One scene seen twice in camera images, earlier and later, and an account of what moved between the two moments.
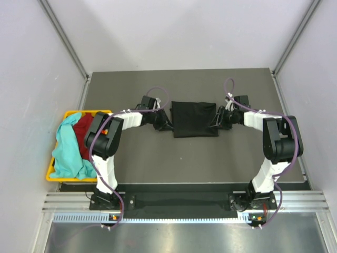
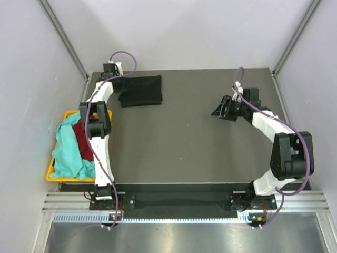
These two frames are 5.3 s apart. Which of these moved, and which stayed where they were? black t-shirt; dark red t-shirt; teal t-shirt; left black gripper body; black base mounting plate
Moved: left black gripper body; black t-shirt
Stayed: black base mounting plate; dark red t-shirt; teal t-shirt
